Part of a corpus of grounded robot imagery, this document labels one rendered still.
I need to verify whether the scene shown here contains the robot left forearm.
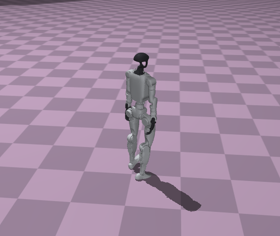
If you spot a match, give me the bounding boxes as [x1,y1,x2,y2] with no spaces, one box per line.
[125,91,132,107]

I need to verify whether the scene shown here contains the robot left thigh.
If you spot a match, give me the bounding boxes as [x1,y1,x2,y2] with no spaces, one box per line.
[125,107,139,143]

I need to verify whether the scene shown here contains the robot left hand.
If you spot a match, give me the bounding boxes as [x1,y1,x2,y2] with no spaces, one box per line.
[125,103,130,121]

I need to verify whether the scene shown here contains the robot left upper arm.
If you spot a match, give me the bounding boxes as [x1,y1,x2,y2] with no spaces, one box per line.
[125,69,133,92]

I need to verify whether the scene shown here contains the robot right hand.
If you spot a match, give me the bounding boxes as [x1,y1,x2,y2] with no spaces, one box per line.
[146,118,156,135]

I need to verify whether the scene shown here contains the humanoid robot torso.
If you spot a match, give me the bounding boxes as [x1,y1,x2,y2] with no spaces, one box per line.
[129,68,150,120]

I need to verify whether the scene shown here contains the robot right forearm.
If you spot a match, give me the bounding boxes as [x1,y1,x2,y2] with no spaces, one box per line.
[150,98,157,121]

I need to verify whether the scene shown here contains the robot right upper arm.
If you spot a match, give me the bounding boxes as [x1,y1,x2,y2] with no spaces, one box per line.
[146,76,156,104]

